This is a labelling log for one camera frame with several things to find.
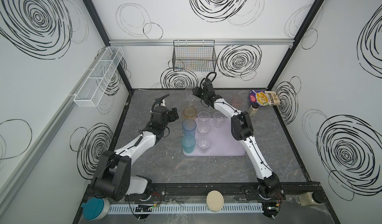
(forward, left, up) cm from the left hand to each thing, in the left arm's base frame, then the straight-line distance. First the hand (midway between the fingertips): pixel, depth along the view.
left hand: (172, 108), depth 88 cm
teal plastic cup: (-15, -10, -14) cm, 23 cm away
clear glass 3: (+4, -30, -15) cm, 34 cm away
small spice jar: (+9, -53, -10) cm, 55 cm away
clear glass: (+4, -20, -12) cm, 24 cm away
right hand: (+24, -13, -7) cm, 29 cm away
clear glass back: (+23, -9, -12) cm, 28 cm away
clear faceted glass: (-6, -19, -12) cm, 23 cm away
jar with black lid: (-42, -67, -7) cm, 79 cm away
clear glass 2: (-15, -20, -14) cm, 29 cm away
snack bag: (+24, -66, -15) cm, 72 cm away
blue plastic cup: (-9, -11, -4) cm, 15 cm away
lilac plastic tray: (-9, -26, -18) cm, 33 cm away
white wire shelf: (-7, +38, +18) cm, 43 cm away
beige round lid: (-44, -24, -9) cm, 51 cm away
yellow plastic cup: (+2, -10, -6) cm, 12 cm away
